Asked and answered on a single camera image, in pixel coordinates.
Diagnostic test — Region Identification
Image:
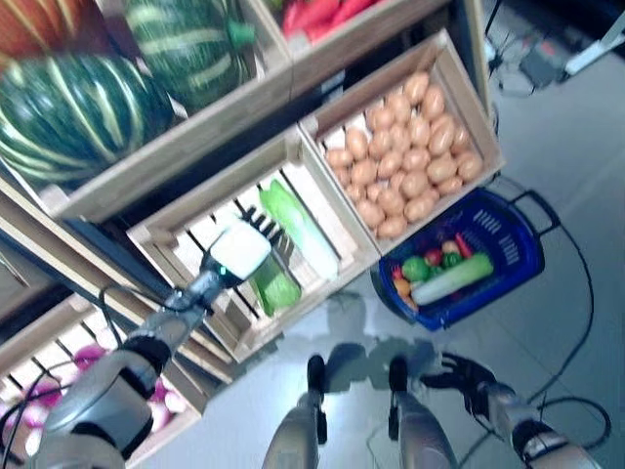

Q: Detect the napa cabbage short green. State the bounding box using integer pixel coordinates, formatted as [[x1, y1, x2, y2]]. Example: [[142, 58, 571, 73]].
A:
[[251, 258, 303, 315]]

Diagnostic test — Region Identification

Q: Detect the wooden crate of potatoes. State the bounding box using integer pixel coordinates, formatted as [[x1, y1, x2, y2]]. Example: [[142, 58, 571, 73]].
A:
[[298, 27, 507, 256]]

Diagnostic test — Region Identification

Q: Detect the right robot leg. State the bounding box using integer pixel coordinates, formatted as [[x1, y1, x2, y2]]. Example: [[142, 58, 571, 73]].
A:
[[387, 356, 459, 469]]

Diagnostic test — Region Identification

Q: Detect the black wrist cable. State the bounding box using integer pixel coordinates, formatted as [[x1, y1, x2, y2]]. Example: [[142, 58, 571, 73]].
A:
[[98, 286, 129, 345]]

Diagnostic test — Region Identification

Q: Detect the wooden crate of cabbages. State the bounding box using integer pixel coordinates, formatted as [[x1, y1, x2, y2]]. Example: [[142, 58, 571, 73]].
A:
[[126, 127, 383, 364]]

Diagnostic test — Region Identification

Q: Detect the blue plastic shopping basket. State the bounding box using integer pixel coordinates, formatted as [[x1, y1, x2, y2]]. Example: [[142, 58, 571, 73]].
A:
[[377, 189, 546, 333]]

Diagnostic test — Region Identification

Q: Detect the red chili pepper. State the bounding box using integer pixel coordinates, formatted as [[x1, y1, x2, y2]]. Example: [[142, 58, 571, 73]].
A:
[[336, 0, 383, 21], [281, 0, 343, 42]]

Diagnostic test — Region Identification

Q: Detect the purple onion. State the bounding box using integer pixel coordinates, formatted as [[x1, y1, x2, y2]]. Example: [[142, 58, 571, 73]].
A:
[[26, 381, 65, 412], [146, 379, 173, 435], [72, 343, 107, 368]]

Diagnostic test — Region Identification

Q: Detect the napa cabbage long green white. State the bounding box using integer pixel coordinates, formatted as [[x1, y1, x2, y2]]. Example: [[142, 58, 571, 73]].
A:
[[257, 179, 340, 281], [410, 251, 495, 307]]

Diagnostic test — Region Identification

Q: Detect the wooden crate of red peppers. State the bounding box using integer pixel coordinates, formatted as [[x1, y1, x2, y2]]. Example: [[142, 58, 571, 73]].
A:
[[251, 0, 452, 97]]

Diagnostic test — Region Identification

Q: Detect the robot leg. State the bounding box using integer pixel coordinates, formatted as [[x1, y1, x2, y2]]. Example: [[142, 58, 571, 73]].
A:
[[262, 353, 329, 469], [387, 356, 459, 469]]

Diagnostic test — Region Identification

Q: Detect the long black floor cable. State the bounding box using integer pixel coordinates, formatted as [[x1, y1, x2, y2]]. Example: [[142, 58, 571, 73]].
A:
[[458, 175, 613, 469]]

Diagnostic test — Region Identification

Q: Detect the black basket handle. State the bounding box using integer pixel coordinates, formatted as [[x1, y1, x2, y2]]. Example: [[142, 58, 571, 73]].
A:
[[507, 190, 563, 236]]

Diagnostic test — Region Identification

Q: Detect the right robot hand black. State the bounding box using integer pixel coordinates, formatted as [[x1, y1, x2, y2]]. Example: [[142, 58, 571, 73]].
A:
[[419, 353, 495, 427]]

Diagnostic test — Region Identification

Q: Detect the orange red carrot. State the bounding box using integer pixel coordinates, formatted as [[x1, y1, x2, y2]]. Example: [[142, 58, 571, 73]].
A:
[[454, 233, 475, 261]]

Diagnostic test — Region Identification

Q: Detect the orange pumpkin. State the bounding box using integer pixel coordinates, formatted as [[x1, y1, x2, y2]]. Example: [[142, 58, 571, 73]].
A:
[[0, 0, 107, 59]]

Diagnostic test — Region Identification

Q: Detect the white stand leg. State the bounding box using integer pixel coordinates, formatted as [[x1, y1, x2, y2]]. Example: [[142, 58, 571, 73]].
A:
[[564, 8, 625, 75]]

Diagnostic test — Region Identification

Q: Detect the black device on floor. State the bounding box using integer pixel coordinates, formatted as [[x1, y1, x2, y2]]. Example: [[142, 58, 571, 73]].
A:
[[519, 40, 568, 88]]

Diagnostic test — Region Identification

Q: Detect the black wooden display shelf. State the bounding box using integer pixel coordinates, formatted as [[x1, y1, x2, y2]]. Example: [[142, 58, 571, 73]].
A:
[[0, 0, 494, 387]]

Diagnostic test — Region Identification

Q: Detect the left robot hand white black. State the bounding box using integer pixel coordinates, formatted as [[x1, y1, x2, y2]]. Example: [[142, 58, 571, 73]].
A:
[[203, 204, 298, 294]]

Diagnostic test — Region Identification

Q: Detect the large green striped pumpkin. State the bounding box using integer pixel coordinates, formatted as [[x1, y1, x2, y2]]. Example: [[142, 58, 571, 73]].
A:
[[0, 52, 176, 186]]

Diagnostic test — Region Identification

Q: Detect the left robot leg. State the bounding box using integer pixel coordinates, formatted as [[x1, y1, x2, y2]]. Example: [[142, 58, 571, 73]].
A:
[[262, 353, 329, 469]]

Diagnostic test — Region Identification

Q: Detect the large wooden crate of pumpkins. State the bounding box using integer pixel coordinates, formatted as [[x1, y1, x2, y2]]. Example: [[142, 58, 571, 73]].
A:
[[0, 0, 296, 225]]

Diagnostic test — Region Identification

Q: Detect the green striped pumpkin with stem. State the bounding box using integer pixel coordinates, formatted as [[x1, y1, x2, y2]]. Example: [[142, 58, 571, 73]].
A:
[[124, 0, 259, 114]]

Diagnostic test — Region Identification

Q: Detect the green bell pepper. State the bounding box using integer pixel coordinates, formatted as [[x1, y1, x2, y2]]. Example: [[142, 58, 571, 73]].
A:
[[400, 256, 432, 283]]

